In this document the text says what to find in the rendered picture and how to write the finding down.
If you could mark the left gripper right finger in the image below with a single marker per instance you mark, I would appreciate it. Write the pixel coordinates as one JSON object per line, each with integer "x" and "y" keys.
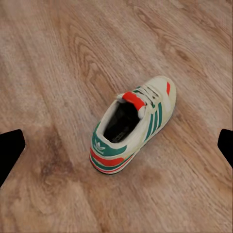
{"x": 225, "y": 144}

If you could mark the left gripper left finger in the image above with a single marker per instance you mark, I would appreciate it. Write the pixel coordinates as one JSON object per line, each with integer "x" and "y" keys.
{"x": 12, "y": 145}

